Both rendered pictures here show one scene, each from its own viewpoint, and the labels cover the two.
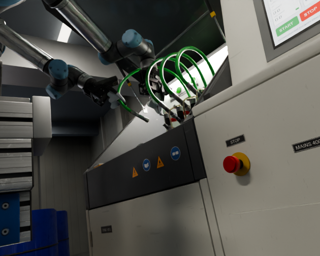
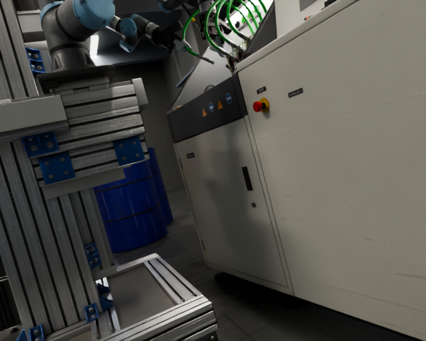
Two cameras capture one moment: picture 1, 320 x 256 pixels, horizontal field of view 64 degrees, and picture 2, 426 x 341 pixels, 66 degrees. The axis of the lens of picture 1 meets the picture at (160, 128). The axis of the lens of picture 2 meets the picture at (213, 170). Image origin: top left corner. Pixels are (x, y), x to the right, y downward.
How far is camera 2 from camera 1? 0.62 m
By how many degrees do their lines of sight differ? 24
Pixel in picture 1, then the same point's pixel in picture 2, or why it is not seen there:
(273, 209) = (280, 131)
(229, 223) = (261, 142)
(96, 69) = not seen: outside the picture
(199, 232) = (246, 149)
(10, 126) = (126, 101)
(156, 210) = (221, 138)
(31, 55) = not seen: hidden behind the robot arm
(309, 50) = (295, 32)
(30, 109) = (132, 88)
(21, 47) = not seen: hidden behind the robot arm
